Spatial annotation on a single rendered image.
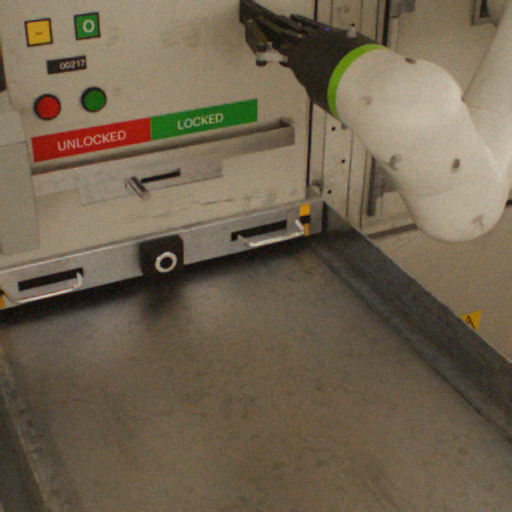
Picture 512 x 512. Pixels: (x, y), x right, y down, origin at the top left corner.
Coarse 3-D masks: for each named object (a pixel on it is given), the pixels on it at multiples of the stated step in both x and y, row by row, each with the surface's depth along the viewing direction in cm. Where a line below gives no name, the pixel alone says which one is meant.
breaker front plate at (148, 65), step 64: (0, 0) 106; (64, 0) 109; (128, 0) 113; (192, 0) 117; (256, 0) 121; (128, 64) 117; (192, 64) 121; (64, 128) 117; (256, 128) 130; (64, 192) 122; (128, 192) 126; (192, 192) 131; (256, 192) 136; (0, 256) 122
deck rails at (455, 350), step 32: (352, 224) 136; (320, 256) 140; (352, 256) 138; (384, 256) 129; (352, 288) 133; (384, 288) 131; (416, 288) 123; (384, 320) 127; (416, 320) 125; (448, 320) 118; (0, 352) 119; (448, 352) 120; (480, 352) 113; (0, 384) 104; (480, 384) 115; (0, 416) 109; (32, 416) 109; (32, 448) 104; (32, 480) 94
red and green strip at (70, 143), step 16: (192, 112) 125; (208, 112) 126; (224, 112) 127; (240, 112) 128; (256, 112) 129; (96, 128) 119; (112, 128) 120; (128, 128) 121; (144, 128) 122; (160, 128) 124; (176, 128) 125; (192, 128) 126; (208, 128) 127; (32, 144) 116; (48, 144) 117; (64, 144) 118; (80, 144) 119; (96, 144) 120; (112, 144) 121; (128, 144) 122
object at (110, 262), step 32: (192, 224) 133; (224, 224) 135; (256, 224) 137; (320, 224) 143; (64, 256) 125; (96, 256) 127; (128, 256) 130; (192, 256) 135; (0, 288) 123; (32, 288) 125
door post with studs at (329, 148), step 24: (336, 0) 131; (360, 0) 133; (336, 24) 133; (312, 120) 140; (336, 120) 142; (312, 144) 142; (336, 144) 144; (312, 168) 145; (336, 168) 146; (336, 192) 149
